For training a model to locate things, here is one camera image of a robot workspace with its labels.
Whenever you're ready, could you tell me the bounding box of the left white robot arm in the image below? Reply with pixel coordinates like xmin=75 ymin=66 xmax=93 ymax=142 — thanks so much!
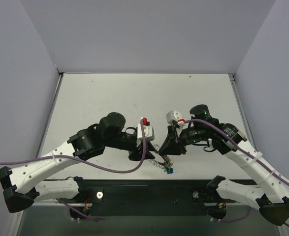
xmin=0 ymin=112 xmax=155 ymax=213

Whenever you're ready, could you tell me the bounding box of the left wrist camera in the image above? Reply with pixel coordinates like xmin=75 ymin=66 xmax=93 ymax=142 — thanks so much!
xmin=137 ymin=117 xmax=155 ymax=145

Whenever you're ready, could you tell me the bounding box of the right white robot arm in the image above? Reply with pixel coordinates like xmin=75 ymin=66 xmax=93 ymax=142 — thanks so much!
xmin=159 ymin=104 xmax=289 ymax=226

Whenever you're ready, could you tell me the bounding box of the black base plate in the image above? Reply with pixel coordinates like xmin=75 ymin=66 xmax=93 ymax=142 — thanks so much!
xmin=86 ymin=180 xmax=226 ymax=217

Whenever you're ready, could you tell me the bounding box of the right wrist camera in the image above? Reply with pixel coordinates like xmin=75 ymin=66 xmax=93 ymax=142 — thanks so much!
xmin=166 ymin=110 xmax=185 ymax=129

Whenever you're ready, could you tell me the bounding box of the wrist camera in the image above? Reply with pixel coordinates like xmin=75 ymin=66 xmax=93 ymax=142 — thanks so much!
xmin=166 ymin=110 xmax=185 ymax=129
xmin=137 ymin=117 xmax=155 ymax=145

